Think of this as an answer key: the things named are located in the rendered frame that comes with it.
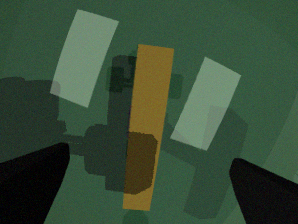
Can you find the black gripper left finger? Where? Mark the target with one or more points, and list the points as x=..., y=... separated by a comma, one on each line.
x=29, y=184

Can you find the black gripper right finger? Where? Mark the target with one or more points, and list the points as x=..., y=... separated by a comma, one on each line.
x=264, y=198

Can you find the yellow bar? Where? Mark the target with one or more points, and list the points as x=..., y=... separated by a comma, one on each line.
x=150, y=92

